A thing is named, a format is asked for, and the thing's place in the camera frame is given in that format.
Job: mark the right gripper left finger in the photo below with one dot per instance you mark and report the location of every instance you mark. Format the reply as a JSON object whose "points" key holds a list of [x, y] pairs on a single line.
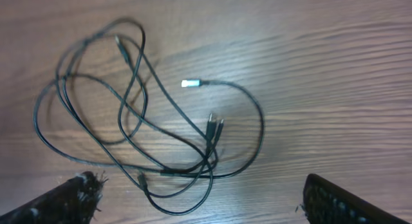
{"points": [[74, 201]]}

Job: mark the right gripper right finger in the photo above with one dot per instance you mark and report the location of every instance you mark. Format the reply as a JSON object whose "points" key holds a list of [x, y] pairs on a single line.
{"points": [[326, 203]]}

